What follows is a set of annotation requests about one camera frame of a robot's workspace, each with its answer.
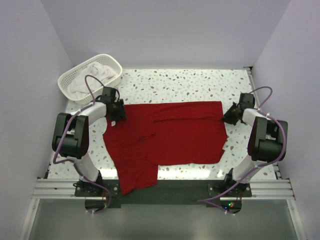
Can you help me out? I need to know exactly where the red t shirt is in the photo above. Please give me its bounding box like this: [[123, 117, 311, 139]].
[[103, 101, 227, 195]]

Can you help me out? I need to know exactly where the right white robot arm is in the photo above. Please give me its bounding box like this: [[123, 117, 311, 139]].
[[222, 93, 289, 185]]

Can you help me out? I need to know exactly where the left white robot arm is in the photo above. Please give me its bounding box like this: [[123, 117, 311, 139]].
[[51, 86, 127, 183]]

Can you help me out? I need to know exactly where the white plastic laundry basket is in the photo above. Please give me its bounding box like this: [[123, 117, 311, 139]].
[[57, 54, 123, 105]]

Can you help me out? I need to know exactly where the white cloth in basket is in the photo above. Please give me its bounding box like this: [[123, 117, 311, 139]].
[[67, 61, 117, 100]]

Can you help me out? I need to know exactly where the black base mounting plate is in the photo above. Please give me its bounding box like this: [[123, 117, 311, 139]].
[[74, 172, 252, 210]]

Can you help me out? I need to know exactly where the aluminium front rail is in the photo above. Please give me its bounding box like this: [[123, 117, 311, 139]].
[[31, 179, 295, 200]]

